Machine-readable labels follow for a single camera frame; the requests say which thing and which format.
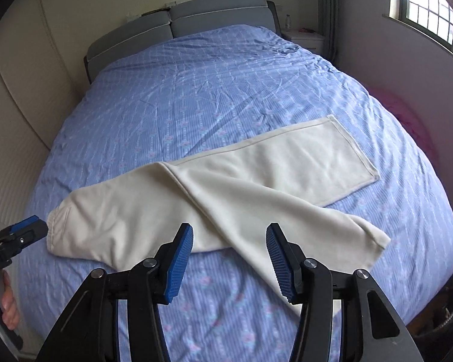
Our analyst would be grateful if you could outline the barred window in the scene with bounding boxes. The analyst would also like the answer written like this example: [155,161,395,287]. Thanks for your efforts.
[390,0,453,53]

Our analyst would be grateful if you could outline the blue floral bed cover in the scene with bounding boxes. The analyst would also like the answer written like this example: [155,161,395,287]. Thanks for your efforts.
[18,25,453,361]

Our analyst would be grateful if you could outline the small bottle on nightstand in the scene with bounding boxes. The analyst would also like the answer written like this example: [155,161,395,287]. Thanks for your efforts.
[285,14,291,31]

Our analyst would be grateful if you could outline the cream white pants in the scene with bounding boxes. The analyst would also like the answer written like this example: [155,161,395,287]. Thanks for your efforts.
[47,116,390,290]

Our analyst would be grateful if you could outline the green curtain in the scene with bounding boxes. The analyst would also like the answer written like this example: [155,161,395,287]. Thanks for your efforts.
[318,0,339,63]

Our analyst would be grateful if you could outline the white nightstand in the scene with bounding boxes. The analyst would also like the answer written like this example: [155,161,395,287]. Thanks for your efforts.
[282,30,324,56]

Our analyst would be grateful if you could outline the pink blanket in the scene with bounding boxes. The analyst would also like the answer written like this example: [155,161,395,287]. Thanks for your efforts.
[367,86,439,168]

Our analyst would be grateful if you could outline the person's left hand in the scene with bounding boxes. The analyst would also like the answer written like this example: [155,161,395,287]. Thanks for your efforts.
[1,271,20,331]

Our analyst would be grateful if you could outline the grey padded headboard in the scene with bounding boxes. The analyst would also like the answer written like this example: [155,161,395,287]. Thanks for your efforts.
[84,0,282,83]

